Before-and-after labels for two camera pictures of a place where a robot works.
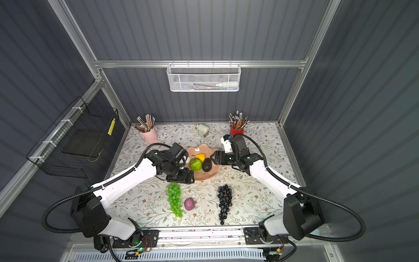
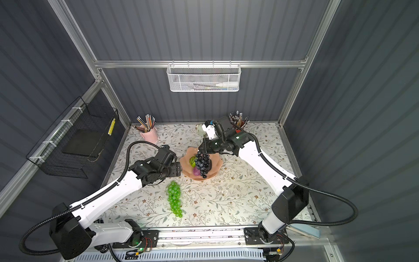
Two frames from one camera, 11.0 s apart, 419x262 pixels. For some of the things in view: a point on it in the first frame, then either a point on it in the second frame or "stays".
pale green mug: x=203 y=130 stays
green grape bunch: x=173 y=193 stays
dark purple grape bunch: x=225 y=198 → x=203 y=162
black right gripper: x=220 y=155 → x=207 y=149
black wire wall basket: x=74 y=141 stays
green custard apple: x=195 y=164 stays
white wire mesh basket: x=204 y=77 stays
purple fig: x=189 y=204 → x=196 y=171
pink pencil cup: x=150 y=136 stays
